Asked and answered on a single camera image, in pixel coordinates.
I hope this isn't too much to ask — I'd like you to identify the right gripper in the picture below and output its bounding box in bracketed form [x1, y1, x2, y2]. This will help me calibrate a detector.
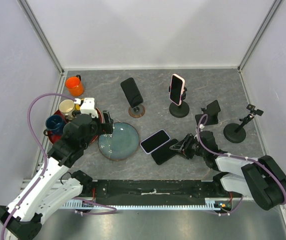
[169, 132, 206, 160]

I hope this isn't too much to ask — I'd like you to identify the black phone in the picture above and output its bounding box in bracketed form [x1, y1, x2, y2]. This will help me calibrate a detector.
[120, 77, 143, 108]
[151, 138, 178, 165]

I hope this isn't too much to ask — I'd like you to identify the lavender case phone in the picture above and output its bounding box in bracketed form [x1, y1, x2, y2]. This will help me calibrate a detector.
[140, 129, 171, 154]

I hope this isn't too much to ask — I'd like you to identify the black round phone stand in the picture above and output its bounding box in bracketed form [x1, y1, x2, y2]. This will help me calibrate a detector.
[169, 87, 190, 118]

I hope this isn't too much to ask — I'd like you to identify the black weighted phone stand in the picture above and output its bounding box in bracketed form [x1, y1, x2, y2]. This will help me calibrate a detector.
[223, 104, 264, 144]

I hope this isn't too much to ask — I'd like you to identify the pink case phone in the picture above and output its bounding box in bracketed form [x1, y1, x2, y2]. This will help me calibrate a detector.
[169, 73, 185, 106]

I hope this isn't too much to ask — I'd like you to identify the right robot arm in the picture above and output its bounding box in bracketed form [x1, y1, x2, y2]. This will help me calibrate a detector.
[170, 131, 286, 211]

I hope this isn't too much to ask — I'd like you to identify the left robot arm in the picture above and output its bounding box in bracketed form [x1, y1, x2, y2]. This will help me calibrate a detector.
[0, 110, 114, 240]

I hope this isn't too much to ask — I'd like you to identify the black phone on wooden stand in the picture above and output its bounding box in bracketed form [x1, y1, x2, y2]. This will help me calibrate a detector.
[120, 77, 143, 108]

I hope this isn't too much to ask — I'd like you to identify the black folding phone stand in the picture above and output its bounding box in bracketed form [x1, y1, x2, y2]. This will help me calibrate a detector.
[195, 100, 221, 126]

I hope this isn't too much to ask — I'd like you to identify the teal ceramic plate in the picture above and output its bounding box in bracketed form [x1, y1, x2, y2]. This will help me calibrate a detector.
[98, 122, 140, 161]

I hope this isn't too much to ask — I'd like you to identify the yellow mug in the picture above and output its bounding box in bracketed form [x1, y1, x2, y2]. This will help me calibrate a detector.
[75, 98, 84, 111]

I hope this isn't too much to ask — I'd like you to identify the cream mug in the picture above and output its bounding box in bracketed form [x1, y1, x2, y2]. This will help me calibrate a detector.
[59, 99, 76, 121]

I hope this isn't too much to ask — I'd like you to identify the orange mug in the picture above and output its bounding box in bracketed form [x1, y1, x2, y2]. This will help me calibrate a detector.
[65, 74, 84, 97]

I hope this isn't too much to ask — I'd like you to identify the dark blue mug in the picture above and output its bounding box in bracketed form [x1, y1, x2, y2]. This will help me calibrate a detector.
[43, 114, 66, 136]

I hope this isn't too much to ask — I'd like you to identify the red round tray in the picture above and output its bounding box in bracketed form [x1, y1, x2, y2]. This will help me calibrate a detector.
[43, 108, 103, 144]

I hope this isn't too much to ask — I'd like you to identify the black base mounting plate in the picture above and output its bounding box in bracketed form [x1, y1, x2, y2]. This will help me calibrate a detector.
[82, 179, 230, 207]

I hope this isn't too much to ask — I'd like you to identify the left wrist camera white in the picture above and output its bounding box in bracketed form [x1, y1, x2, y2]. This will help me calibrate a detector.
[74, 97, 99, 118]

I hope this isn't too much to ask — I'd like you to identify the grey cable duct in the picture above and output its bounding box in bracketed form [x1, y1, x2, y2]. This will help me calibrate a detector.
[61, 199, 231, 211]

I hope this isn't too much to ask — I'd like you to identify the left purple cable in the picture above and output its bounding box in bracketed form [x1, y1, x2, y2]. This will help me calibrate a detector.
[0, 92, 78, 240]

